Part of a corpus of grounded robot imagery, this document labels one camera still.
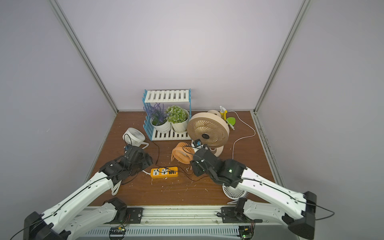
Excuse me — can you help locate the small white fan right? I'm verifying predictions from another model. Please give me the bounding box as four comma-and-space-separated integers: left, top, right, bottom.
222, 185, 248, 201

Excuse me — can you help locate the blue white slatted shelf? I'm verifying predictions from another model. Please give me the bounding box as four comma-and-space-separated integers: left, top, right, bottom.
142, 89, 192, 141

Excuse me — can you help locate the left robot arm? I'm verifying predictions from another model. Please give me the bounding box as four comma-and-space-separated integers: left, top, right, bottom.
20, 145, 153, 240

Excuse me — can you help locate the small white fan left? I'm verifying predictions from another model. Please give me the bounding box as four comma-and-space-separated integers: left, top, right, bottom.
123, 128, 149, 151

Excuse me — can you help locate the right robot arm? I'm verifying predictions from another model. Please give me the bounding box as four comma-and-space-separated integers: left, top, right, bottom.
191, 149, 319, 240

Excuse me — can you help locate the yellow power strip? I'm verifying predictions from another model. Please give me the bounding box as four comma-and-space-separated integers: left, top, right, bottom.
150, 167, 179, 179

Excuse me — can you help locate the small orange fan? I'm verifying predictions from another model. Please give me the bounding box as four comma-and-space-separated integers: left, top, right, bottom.
171, 142, 195, 165

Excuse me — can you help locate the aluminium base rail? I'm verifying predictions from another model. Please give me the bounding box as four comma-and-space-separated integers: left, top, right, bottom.
56, 205, 307, 238

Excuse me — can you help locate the green plant white pot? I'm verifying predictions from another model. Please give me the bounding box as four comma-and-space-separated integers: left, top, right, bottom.
166, 106, 190, 133

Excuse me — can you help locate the large beige desk fan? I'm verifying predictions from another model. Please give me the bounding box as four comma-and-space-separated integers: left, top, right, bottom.
187, 110, 230, 157

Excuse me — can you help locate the small white fan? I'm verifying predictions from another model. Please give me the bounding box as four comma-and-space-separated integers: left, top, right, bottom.
123, 128, 149, 151
222, 185, 248, 201

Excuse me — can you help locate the lavender plant white pot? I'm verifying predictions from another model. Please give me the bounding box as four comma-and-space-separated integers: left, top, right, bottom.
144, 103, 171, 134

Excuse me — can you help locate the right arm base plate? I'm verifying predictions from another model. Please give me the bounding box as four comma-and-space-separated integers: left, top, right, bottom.
216, 207, 263, 224

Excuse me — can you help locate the black usb cable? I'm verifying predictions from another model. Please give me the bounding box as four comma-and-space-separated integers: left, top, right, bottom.
148, 139, 211, 183

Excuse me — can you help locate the green round object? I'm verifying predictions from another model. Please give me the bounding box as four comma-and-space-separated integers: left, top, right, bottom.
226, 117, 236, 127

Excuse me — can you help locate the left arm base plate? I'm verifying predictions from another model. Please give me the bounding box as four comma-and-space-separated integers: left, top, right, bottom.
110, 207, 144, 225

